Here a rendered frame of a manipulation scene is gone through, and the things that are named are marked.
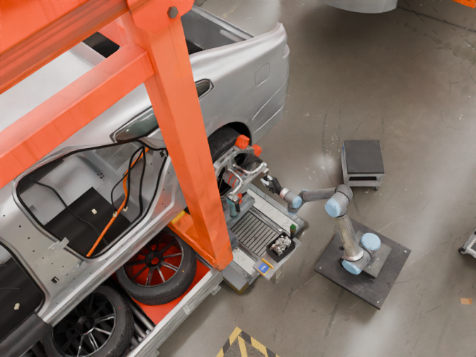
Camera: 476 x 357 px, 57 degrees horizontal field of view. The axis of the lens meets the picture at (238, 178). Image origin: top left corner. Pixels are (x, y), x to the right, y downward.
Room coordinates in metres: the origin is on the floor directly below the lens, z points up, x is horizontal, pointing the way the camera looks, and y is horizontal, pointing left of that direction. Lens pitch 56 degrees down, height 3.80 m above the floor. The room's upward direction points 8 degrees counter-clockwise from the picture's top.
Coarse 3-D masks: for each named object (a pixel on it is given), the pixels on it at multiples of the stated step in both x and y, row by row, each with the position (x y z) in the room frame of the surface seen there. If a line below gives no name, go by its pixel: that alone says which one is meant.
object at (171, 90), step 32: (128, 32) 1.43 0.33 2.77; (160, 32) 1.36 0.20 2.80; (160, 64) 1.34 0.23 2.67; (160, 96) 1.37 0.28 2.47; (192, 96) 1.41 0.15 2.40; (160, 128) 1.44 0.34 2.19; (192, 128) 1.38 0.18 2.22; (192, 160) 1.35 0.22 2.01; (192, 192) 1.36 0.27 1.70; (224, 224) 1.42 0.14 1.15; (224, 256) 1.38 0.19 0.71
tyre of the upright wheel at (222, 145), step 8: (224, 128) 2.29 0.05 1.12; (216, 136) 2.18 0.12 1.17; (224, 136) 2.18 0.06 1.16; (232, 136) 2.19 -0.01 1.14; (208, 144) 2.11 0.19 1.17; (216, 144) 2.10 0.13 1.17; (224, 144) 2.09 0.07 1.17; (232, 144) 2.14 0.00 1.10; (248, 144) 2.25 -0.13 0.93; (216, 152) 2.03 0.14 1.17; (224, 192) 2.03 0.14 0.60
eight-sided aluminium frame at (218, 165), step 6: (228, 150) 2.07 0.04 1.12; (234, 150) 2.07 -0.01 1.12; (240, 150) 2.07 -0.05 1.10; (246, 150) 2.12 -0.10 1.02; (252, 150) 2.15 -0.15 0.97; (222, 156) 2.02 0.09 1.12; (234, 156) 2.03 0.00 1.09; (216, 162) 1.97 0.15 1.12; (222, 162) 1.96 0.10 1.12; (216, 168) 1.93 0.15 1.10; (252, 168) 2.14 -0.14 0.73; (216, 174) 1.89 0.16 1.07; (246, 174) 2.11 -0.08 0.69; (228, 192) 2.00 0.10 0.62; (222, 198) 1.94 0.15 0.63
